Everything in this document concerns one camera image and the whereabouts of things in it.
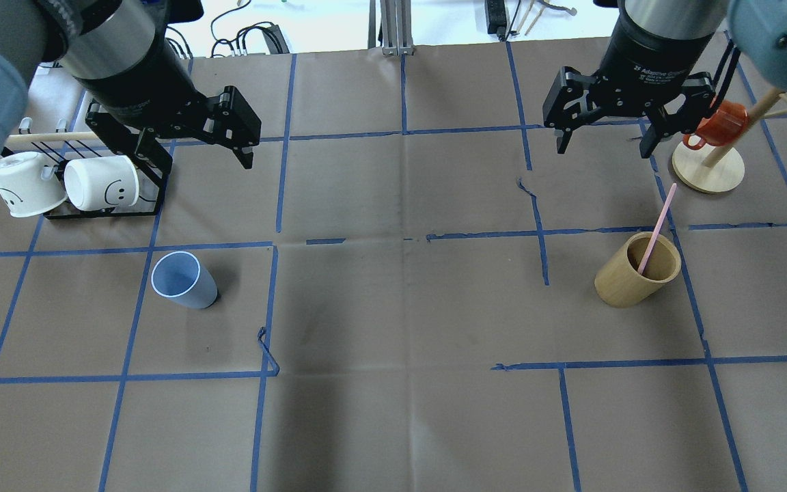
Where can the black power strip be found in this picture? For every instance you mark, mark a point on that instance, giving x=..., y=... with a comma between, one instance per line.
x=496, y=18

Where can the black wire mug rack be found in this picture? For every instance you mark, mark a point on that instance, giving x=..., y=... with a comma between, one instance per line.
x=60, y=147

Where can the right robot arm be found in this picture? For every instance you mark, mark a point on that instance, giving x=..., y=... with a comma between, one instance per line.
x=757, y=29

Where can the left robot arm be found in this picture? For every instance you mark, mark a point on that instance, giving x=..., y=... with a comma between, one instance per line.
x=34, y=32

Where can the orange mug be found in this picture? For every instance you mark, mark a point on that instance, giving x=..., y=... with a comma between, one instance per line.
x=726, y=124

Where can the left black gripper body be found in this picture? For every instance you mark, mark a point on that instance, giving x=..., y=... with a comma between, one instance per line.
x=139, y=83

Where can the brown paper table cover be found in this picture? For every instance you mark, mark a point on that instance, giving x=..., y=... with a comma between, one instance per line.
x=406, y=301

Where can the white smiley mug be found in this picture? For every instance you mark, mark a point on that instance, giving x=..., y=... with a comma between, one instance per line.
x=28, y=185
x=97, y=183

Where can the white smiley mug right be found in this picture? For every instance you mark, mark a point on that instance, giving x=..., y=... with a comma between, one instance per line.
x=97, y=183

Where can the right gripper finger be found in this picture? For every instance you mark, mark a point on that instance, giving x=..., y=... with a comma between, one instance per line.
x=569, y=105
x=699, y=93

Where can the wooden mug tree stand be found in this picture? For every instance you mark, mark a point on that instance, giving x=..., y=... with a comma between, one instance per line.
x=716, y=170

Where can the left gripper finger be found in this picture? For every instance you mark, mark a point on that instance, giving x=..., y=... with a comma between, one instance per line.
x=236, y=125
x=151, y=158

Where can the white smiley mug left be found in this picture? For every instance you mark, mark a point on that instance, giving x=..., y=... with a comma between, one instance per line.
x=28, y=185

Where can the light blue plastic cup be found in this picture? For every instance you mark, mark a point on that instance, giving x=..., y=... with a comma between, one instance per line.
x=180, y=277

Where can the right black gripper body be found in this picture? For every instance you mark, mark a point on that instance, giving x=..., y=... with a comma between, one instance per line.
x=647, y=60

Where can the aluminium frame post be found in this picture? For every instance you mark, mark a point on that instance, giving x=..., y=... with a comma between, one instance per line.
x=390, y=27

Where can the bamboo chopstick holder cup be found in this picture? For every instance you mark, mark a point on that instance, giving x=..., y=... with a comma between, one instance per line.
x=619, y=283

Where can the pink chopstick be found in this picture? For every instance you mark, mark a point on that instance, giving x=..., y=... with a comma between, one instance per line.
x=656, y=230

